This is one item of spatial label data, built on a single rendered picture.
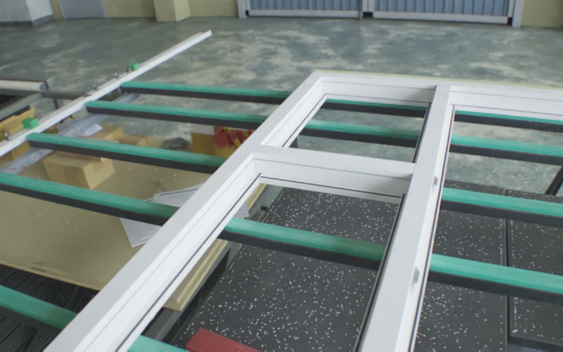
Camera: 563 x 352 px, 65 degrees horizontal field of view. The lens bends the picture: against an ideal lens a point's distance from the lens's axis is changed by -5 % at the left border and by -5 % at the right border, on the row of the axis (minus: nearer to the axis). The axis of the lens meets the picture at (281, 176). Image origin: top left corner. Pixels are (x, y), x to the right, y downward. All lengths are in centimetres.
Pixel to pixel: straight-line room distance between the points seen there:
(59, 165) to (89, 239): 40
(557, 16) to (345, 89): 544
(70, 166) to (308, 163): 94
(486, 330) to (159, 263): 74
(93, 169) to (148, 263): 93
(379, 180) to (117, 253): 76
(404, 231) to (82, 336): 54
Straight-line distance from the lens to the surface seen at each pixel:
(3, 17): 1025
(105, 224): 150
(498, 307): 123
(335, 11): 689
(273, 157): 108
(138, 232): 142
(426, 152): 109
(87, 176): 170
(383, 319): 68
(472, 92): 152
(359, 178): 104
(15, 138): 170
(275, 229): 95
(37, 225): 162
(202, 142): 175
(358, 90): 156
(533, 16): 679
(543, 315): 125
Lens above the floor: 144
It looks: 31 degrees down
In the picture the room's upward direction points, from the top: 5 degrees counter-clockwise
